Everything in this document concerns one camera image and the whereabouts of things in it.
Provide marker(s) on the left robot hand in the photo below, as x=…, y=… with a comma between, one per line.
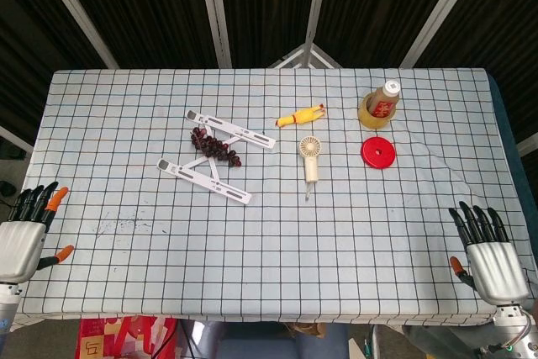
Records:
x=20, y=245

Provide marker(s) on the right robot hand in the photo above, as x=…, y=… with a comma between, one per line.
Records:
x=496, y=267

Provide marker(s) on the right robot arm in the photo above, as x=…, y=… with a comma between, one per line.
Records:
x=510, y=329

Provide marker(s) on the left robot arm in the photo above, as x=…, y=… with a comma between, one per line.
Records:
x=6, y=309

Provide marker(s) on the cream handheld mini fan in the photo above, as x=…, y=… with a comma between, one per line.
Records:
x=310, y=159

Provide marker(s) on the red patterned bag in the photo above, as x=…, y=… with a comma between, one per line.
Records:
x=122, y=337

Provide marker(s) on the red round disc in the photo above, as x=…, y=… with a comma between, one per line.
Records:
x=378, y=152

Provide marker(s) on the yellow tape roll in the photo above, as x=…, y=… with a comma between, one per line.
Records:
x=370, y=120

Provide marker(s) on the brown bottle with red label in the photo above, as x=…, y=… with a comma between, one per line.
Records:
x=385, y=101

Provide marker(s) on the dark red grape bunch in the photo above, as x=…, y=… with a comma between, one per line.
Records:
x=214, y=147

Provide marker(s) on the white folding laptop stand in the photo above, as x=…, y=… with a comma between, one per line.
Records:
x=218, y=153

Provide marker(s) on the checkered blue tablecloth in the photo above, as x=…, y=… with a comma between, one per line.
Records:
x=252, y=249

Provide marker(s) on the yellow rubber chicken toy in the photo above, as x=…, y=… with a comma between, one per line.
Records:
x=299, y=117

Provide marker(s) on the white metal frame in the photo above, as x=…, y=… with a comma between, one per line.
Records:
x=305, y=53

